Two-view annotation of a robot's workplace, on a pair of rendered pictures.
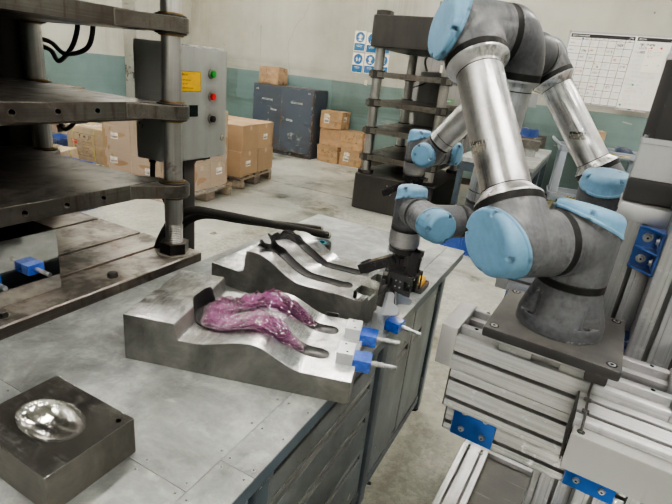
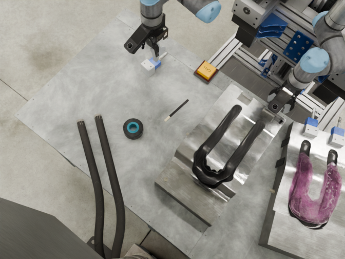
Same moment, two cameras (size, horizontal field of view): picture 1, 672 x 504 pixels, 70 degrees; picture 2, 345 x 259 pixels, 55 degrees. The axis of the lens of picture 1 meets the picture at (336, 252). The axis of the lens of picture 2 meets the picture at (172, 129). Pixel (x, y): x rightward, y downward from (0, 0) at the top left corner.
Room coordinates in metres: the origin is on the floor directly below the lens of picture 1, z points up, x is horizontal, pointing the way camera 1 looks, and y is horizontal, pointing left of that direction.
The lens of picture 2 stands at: (1.51, 0.49, 2.06)
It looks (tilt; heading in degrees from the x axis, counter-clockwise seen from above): 70 degrees down; 274
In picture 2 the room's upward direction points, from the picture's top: 8 degrees clockwise
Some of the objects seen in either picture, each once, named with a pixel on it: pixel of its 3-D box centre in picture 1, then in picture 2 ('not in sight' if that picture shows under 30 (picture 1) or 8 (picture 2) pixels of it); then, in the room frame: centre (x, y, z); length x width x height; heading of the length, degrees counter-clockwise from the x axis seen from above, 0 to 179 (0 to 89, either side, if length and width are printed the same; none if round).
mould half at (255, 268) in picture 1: (304, 269); (222, 150); (1.34, 0.09, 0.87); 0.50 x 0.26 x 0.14; 64
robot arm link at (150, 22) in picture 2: (414, 168); (150, 14); (1.69, -0.24, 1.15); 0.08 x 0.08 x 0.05
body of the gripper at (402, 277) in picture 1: (402, 269); (292, 86); (1.13, -0.17, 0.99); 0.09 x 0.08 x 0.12; 60
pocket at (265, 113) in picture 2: (363, 296); (266, 115); (1.19, -0.09, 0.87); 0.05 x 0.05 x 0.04; 64
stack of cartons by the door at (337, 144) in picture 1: (344, 138); not in sight; (8.11, 0.07, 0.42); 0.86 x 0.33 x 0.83; 64
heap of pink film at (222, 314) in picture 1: (258, 311); (316, 187); (0.99, 0.16, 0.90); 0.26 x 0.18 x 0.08; 81
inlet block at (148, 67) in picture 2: not in sight; (155, 61); (1.67, -0.26, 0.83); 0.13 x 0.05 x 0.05; 56
